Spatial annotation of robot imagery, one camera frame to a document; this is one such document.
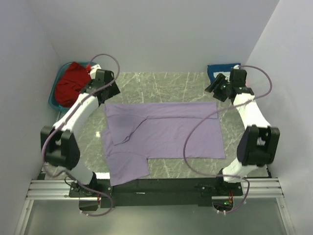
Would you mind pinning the black base beam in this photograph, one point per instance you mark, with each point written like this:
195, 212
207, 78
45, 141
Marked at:
167, 192

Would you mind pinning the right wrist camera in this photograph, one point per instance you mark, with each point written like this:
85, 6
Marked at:
237, 77

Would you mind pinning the red t-shirt in basket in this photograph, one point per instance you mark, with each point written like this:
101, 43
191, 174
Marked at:
68, 88

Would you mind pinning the aluminium frame rail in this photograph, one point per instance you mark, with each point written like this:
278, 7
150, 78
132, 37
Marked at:
263, 186

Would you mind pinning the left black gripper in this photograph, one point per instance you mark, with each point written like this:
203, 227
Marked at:
114, 89

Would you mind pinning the folded blue printed t-shirt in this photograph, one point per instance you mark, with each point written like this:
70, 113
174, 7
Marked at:
214, 70

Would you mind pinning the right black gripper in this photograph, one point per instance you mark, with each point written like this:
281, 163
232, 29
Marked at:
218, 81

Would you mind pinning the lilac purple t-shirt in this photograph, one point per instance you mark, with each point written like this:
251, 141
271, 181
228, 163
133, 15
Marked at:
138, 132

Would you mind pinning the teal plastic basket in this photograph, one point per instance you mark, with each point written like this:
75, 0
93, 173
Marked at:
52, 102

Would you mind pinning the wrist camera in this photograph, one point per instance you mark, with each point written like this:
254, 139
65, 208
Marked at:
99, 76
237, 77

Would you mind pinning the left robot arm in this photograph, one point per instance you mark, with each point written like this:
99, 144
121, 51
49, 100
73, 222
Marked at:
59, 148

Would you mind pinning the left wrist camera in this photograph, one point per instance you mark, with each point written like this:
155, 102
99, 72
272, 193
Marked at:
99, 76

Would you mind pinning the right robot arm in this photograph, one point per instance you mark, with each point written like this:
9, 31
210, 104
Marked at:
258, 144

